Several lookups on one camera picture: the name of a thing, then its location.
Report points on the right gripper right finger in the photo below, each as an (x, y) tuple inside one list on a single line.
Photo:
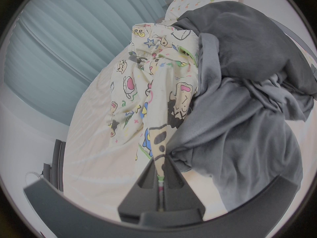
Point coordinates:
[(188, 202)]

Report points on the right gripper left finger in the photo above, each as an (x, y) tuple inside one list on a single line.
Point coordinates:
[(131, 199)]

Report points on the white printed pyjama top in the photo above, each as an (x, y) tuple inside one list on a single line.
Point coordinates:
[(128, 95)]

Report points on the bed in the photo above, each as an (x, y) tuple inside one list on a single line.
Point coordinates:
[(99, 157)]

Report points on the pile of clothes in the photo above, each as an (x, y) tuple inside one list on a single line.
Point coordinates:
[(247, 58)]

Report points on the blue-green curtain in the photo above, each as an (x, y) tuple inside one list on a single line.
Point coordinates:
[(86, 13), (37, 83)]

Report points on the white printed pillow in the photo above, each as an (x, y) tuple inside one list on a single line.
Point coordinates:
[(198, 1)]

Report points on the grey bedside table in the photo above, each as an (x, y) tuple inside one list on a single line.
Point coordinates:
[(170, 0)]

